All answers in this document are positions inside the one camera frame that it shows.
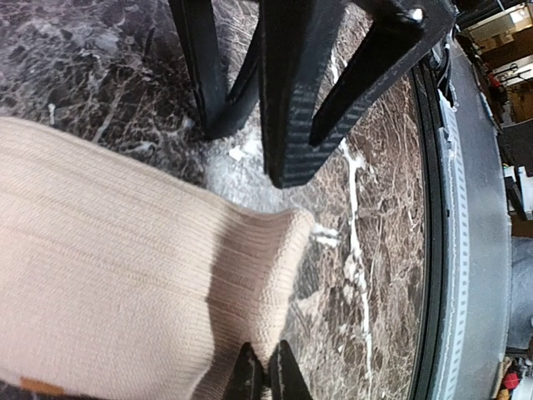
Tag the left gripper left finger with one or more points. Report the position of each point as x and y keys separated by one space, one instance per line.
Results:
x=246 y=380

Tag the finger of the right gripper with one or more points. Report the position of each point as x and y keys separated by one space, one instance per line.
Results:
x=310 y=99
x=222 y=110

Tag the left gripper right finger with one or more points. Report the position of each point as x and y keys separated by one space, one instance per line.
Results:
x=286 y=380

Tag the beige striped sock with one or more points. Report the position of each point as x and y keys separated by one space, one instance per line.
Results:
x=119 y=281

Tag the black front table rail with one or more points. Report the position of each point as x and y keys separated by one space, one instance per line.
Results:
x=423 y=379

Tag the white slotted cable duct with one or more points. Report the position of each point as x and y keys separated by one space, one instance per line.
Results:
x=457 y=254

